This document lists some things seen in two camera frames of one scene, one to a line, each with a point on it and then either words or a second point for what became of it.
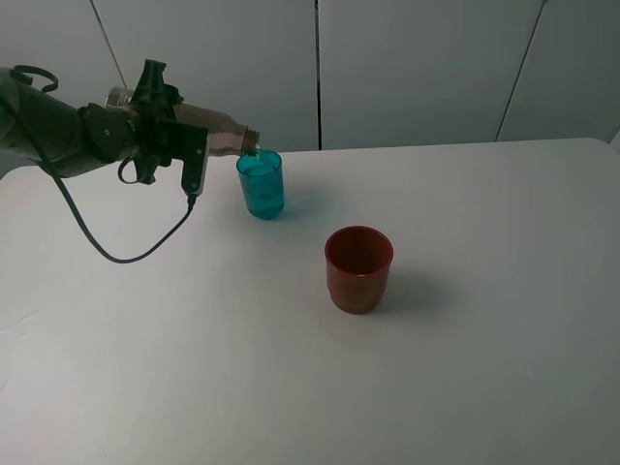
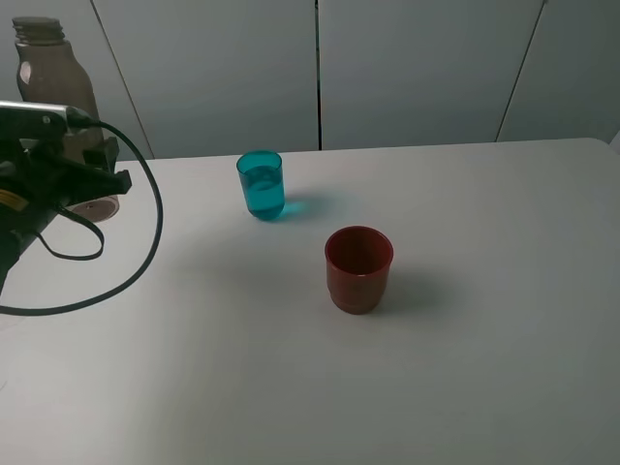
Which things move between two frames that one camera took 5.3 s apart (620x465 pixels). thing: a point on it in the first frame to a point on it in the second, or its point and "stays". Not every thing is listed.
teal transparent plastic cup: (263, 181) stays
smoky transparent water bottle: (226, 135) to (50, 74)
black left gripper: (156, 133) to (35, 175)
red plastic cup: (357, 261) stays
